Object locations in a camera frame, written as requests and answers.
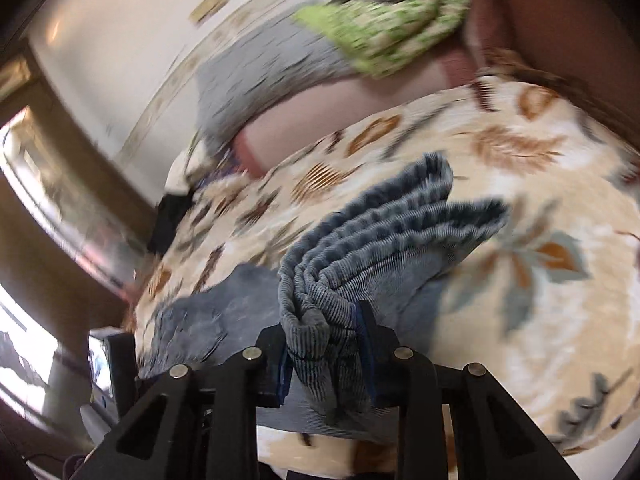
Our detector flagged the grey-blue denim pants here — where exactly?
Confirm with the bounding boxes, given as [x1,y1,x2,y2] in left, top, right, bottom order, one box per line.
[137,152,508,441]

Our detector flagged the wooden door with stained glass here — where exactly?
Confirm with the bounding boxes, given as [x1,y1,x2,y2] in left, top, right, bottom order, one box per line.
[0,50,161,311]

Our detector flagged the grey quilted pillow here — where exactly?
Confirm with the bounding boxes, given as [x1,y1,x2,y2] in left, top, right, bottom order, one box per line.
[192,0,361,156]

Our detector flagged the pink and red sofa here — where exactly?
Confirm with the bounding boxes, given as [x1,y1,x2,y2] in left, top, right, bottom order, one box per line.
[235,0,640,181]

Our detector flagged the green patterned blanket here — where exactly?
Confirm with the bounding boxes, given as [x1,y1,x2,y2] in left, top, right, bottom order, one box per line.
[292,0,476,78]

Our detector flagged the white floral cloth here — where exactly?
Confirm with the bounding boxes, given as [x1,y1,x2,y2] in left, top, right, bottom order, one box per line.
[165,140,211,196]

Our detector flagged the leaf printed blanket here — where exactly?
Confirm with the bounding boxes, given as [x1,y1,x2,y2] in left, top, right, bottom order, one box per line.
[125,75,640,480]

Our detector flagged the black cloth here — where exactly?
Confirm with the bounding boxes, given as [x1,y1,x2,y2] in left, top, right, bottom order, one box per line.
[147,192,193,256]

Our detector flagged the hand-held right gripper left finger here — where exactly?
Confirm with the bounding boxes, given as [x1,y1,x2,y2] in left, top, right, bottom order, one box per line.
[75,325,294,480]

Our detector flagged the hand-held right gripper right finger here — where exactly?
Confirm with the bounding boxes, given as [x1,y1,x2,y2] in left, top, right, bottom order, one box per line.
[357,300,581,480]

